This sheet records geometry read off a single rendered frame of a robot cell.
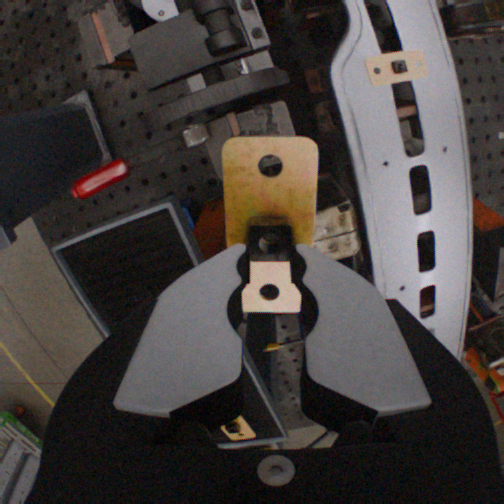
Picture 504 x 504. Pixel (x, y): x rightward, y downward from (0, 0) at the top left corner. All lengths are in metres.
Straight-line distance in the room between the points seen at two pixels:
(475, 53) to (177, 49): 0.74
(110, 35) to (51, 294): 1.97
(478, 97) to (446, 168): 0.42
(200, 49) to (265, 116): 0.11
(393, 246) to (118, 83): 0.64
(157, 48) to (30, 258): 1.96
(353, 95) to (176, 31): 0.24
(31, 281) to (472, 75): 2.37
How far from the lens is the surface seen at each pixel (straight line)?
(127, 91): 0.76
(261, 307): 0.16
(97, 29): 0.38
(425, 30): 0.46
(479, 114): 0.88
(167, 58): 0.25
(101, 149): 0.77
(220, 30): 0.22
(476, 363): 0.76
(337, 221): 0.35
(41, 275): 2.17
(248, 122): 0.32
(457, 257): 0.55
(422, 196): 0.49
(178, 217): 0.26
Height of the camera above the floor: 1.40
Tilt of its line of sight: 62 degrees down
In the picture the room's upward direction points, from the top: 176 degrees counter-clockwise
